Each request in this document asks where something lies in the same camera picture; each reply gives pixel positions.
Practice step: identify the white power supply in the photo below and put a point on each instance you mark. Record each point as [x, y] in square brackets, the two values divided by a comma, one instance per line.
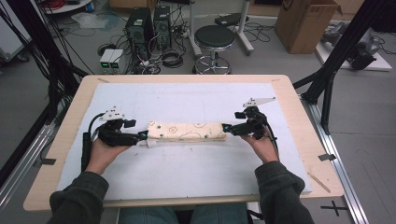
[116, 60]
[105, 59]

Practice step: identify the wooden stick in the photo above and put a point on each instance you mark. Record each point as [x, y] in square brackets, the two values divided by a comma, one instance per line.
[319, 182]

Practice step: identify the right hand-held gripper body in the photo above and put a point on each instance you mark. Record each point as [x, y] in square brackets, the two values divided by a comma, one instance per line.
[253, 124]

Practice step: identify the person's left leg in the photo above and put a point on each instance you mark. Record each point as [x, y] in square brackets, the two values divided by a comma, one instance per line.
[146, 216]

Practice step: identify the person's left hand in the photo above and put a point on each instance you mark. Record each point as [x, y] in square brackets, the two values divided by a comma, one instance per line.
[101, 155]

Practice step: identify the black flat case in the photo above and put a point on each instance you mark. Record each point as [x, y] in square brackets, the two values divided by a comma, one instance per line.
[230, 19]

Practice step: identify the cardboard box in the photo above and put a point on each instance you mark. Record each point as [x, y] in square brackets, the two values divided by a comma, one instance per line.
[303, 28]

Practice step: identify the white foam mat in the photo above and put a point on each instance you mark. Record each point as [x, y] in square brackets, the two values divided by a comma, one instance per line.
[186, 99]

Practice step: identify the black computer tower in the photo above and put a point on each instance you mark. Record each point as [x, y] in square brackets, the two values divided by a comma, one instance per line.
[138, 29]
[162, 26]

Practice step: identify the black round stool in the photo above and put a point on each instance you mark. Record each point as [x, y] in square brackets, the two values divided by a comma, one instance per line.
[214, 36]

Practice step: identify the white panel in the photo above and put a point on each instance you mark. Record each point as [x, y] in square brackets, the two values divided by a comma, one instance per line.
[11, 40]

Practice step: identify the wooden table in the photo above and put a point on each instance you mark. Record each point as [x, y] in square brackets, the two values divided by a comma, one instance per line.
[314, 130]

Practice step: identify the person's leg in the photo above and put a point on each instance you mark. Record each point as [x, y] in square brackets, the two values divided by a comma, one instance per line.
[219, 214]
[146, 216]

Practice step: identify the round white table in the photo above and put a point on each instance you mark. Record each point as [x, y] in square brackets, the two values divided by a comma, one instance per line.
[67, 6]

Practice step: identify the white metal stand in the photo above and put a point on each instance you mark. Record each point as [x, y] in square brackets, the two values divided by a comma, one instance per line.
[241, 28]

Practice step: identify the black metal frame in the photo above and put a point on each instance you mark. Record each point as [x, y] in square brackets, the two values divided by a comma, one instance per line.
[339, 53]
[34, 34]

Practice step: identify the person's right hand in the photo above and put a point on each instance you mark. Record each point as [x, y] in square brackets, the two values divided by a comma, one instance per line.
[266, 149]

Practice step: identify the aluminium rail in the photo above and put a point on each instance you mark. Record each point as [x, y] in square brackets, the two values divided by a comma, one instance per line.
[21, 168]
[336, 161]

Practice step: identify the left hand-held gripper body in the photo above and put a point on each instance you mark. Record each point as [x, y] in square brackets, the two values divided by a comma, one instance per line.
[116, 137]

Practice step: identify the clear plastic sheet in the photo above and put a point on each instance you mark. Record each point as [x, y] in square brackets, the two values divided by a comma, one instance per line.
[91, 20]

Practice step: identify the cream cloth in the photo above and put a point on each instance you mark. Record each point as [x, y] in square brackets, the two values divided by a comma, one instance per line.
[186, 131]

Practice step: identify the person's right leg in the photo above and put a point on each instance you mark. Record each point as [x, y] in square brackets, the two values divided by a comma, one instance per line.
[219, 214]

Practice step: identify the black tape piece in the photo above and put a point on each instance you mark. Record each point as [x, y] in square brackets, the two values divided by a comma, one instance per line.
[48, 161]
[327, 157]

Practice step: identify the grey robot device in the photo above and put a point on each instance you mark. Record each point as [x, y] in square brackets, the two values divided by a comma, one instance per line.
[361, 53]

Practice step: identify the white base board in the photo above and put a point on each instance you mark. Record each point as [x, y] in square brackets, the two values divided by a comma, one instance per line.
[381, 63]

